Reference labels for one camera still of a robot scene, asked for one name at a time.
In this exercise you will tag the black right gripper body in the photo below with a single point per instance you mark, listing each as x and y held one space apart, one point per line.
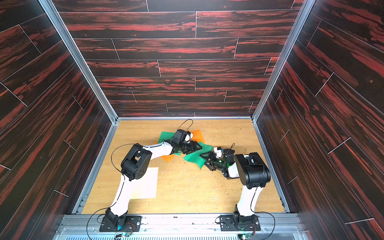
212 158

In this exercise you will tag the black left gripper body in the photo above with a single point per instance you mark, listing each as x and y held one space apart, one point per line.
184 147

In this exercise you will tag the green paper sheet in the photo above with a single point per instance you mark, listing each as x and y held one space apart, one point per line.
196 158
165 136

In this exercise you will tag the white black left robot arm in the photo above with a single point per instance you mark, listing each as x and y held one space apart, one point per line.
134 167

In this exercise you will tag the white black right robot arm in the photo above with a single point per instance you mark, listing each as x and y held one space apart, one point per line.
253 174

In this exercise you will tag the orange paper sheet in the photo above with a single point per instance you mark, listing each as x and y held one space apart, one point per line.
197 136
168 158

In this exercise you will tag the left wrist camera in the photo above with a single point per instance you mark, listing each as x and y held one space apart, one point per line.
182 136

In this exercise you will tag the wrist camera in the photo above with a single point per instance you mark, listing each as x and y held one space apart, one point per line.
182 136
223 154

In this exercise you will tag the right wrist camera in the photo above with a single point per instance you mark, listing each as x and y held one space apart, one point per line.
223 154

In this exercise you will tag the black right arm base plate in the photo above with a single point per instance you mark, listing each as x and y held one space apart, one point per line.
231 223

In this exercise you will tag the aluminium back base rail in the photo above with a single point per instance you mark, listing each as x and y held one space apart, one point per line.
181 118

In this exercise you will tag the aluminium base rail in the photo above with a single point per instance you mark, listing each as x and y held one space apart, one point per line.
81 201
277 182
181 118

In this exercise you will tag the aluminium right base rail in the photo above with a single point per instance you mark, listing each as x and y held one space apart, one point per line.
277 182

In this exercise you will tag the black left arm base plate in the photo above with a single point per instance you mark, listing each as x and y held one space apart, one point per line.
127 224

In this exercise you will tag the aluminium left base rail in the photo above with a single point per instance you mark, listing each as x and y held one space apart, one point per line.
81 201

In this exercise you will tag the aluminium front frame rail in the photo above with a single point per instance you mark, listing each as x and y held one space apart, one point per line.
275 226

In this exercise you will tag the aluminium corner post left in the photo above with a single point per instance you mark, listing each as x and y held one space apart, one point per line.
58 23

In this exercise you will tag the aluminium corner post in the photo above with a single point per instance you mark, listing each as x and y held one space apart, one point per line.
58 23
292 37

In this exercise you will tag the aluminium corner post right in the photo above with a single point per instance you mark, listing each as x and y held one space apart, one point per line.
292 37

